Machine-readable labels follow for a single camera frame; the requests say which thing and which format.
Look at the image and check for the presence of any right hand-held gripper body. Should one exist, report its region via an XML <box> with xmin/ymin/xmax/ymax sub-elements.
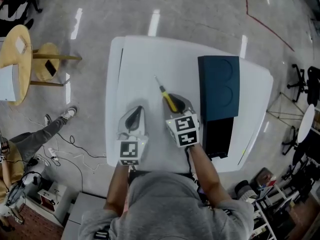
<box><xmin>164</xmin><ymin>110</ymin><xmax>201</xmax><ymax>149</ymax></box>

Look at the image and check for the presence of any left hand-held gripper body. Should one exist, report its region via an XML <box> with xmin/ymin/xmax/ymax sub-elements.
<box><xmin>114</xmin><ymin>132</ymin><xmax>150</xmax><ymax>167</ymax></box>

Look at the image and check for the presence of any yellow handled screwdriver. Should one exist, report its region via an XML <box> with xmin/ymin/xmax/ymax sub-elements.
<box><xmin>153</xmin><ymin>75</ymin><xmax>180</xmax><ymax>114</ymax></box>

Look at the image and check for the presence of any dark green tool box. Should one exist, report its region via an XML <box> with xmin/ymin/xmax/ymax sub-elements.
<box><xmin>197</xmin><ymin>55</ymin><xmax>241</xmax><ymax>161</ymax></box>

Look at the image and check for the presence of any person's left forearm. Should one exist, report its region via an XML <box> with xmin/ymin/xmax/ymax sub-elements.
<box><xmin>103</xmin><ymin>163</ymin><xmax>133</xmax><ymax>218</ymax></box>

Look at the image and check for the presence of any person's right forearm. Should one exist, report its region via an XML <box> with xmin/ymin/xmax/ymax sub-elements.
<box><xmin>187</xmin><ymin>143</ymin><xmax>233</xmax><ymax>207</ymax></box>

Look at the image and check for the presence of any white metal shelving rack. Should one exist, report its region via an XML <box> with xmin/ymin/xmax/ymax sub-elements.
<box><xmin>252</xmin><ymin>178</ymin><xmax>320</xmax><ymax>240</ymax></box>

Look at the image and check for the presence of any person's grey shirt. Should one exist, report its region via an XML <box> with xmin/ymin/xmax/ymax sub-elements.
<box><xmin>79</xmin><ymin>171</ymin><xmax>255</xmax><ymax>240</ymax></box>

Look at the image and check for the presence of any grey cabinet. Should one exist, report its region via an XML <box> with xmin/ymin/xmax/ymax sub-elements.
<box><xmin>61</xmin><ymin>191</ymin><xmax>109</xmax><ymax>240</ymax></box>

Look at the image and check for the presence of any white power strip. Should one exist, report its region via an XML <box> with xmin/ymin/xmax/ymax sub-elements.
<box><xmin>47</xmin><ymin>146</ymin><xmax>61</xmax><ymax>162</ymax></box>

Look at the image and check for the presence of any knitted black and white basket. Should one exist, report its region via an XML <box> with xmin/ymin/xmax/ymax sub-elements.
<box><xmin>234</xmin><ymin>180</ymin><xmax>259</xmax><ymax>203</ymax></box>

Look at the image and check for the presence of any open bag with items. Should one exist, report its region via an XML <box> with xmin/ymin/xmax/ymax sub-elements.
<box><xmin>254</xmin><ymin>167</ymin><xmax>278</xmax><ymax>190</ymax></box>

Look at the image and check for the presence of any black phone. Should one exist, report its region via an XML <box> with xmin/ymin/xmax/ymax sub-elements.
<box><xmin>44</xmin><ymin>60</ymin><xmax>58</xmax><ymax>77</ymax></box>

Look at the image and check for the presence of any wooden stool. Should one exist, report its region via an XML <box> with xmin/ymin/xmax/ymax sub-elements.
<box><xmin>29</xmin><ymin>42</ymin><xmax>83</xmax><ymax>88</ymax></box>

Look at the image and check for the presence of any round white table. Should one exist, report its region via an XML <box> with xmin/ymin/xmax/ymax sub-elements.
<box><xmin>266</xmin><ymin>91</ymin><xmax>316</xmax><ymax>145</ymax></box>

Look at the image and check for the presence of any round wooden table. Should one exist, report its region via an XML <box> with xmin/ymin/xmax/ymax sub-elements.
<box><xmin>0</xmin><ymin>24</ymin><xmax>33</xmax><ymax>107</ymax></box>

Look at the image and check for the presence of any small white card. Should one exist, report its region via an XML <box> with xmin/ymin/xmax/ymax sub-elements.
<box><xmin>14</xmin><ymin>35</ymin><xmax>28</xmax><ymax>54</ymax></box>

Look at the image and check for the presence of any black strap buckle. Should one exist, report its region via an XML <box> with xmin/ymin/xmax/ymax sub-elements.
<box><xmin>93</xmin><ymin>230</ymin><xmax>110</xmax><ymax>240</ymax></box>

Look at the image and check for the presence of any white box with handle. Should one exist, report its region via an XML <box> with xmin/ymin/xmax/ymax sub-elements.
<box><xmin>37</xmin><ymin>182</ymin><xmax>69</xmax><ymax>213</ymax></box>

